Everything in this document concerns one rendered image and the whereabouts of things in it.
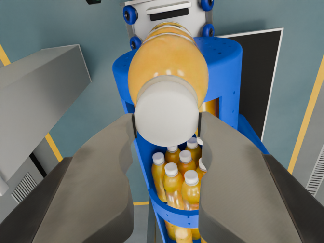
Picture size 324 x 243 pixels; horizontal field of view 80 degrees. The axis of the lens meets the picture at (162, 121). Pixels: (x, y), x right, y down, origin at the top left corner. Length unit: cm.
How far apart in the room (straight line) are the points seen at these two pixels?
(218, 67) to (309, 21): 154
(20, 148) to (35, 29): 103
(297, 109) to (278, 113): 17
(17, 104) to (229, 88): 87
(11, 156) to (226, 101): 84
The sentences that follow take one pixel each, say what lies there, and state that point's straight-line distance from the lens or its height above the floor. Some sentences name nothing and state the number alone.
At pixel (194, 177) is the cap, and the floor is 117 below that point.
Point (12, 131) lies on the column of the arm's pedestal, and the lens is 99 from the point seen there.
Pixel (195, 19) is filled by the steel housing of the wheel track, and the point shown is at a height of 93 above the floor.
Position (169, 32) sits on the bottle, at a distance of 20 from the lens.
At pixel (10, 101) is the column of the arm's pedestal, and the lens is 101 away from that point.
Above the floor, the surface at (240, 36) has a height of 15.
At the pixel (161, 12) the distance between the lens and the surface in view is 50.
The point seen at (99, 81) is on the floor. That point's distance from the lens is 174.
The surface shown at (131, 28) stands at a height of 93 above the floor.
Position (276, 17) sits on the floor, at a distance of 174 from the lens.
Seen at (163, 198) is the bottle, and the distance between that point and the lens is 77.
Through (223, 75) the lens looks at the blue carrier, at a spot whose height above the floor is 121.
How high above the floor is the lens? 154
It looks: 57 degrees down
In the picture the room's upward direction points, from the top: 180 degrees counter-clockwise
